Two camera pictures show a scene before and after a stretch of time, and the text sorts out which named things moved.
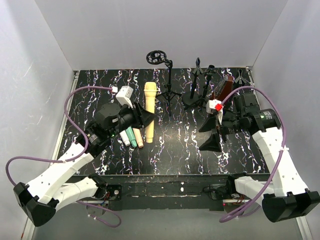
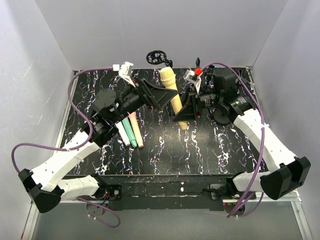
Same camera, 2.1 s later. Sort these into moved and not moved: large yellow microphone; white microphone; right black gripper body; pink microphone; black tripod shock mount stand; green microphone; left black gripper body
Moved: right black gripper body; large yellow microphone; left black gripper body
Not moved: black tripod shock mount stand; white microphone; green microphone; pink microphone
